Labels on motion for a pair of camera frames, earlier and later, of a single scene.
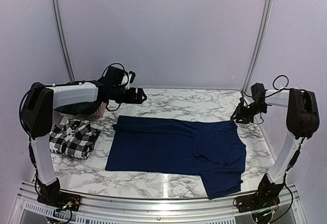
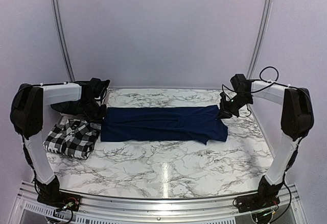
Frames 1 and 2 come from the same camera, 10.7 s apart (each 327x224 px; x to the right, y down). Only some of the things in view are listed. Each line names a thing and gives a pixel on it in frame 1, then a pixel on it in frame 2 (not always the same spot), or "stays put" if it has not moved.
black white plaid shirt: x=74 y=138 stays put
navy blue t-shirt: x=214 y=150 → x=191 y=124
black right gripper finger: x=234 y=116 → x=223 y=114
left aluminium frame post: x=62 y=28 stays put
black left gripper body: x=120 y=97 → x=92 y=112
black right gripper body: x=247 y=115 → x=238 y=102
